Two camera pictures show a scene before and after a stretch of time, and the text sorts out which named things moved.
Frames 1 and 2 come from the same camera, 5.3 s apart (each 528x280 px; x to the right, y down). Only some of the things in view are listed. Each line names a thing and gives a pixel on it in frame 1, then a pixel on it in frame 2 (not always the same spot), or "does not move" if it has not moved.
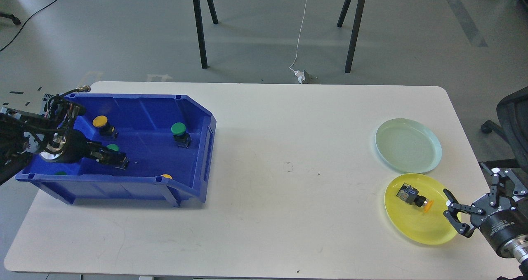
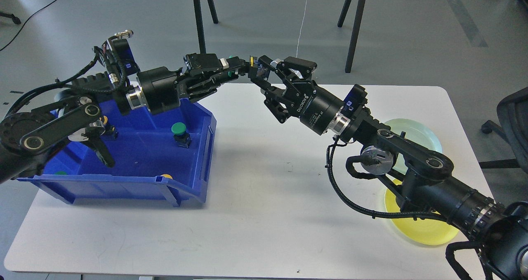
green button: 182,137 does not move
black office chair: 512,112 does not move
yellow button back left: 101,121 does not move
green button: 114,147 → 250,68
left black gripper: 71,145 → 162,93
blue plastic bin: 168,138 does not move
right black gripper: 498,224 → 316,107
